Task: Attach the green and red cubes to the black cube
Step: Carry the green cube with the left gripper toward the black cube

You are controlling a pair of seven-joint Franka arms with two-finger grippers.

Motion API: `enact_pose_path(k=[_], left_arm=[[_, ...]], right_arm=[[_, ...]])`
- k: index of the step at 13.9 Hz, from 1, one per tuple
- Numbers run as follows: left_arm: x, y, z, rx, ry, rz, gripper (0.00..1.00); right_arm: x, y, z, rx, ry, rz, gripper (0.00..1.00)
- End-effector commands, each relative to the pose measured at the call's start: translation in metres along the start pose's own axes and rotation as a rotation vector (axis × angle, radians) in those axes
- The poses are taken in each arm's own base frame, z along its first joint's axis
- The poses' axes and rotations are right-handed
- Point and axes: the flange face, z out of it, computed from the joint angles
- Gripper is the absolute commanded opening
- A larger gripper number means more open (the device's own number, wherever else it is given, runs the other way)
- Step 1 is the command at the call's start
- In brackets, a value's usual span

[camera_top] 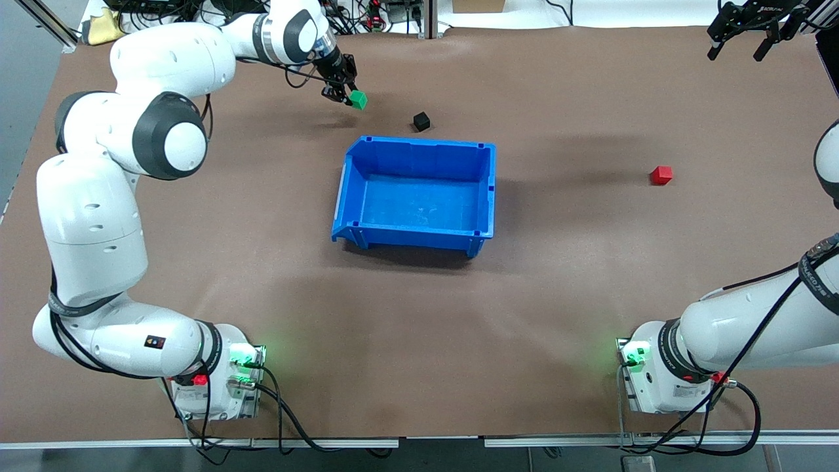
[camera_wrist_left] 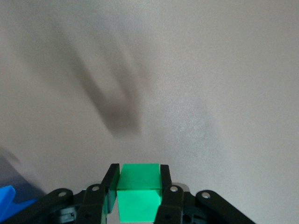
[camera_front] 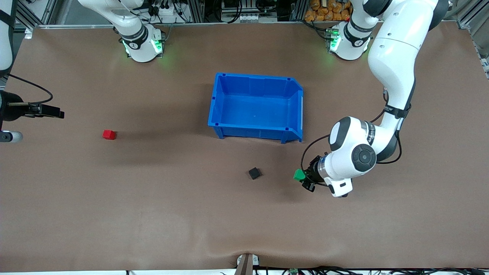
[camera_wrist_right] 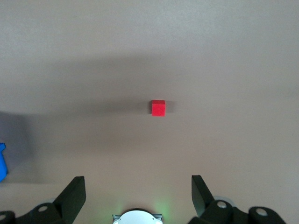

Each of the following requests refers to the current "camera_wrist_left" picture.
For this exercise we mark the blue plastic storage bin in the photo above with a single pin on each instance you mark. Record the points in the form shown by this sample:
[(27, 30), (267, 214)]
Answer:
[(7, 196)]

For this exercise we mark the small green cube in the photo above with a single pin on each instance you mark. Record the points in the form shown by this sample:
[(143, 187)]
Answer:
[(137, 200)]

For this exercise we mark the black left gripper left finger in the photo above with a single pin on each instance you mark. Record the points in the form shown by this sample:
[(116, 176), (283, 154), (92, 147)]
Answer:
[(93, 203)]

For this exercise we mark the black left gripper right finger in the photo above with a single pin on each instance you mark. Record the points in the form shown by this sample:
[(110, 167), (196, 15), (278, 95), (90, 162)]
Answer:
[(172, 203)]

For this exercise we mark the brown table mat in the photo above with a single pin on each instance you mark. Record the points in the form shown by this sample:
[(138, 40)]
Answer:
[(210, 81)]

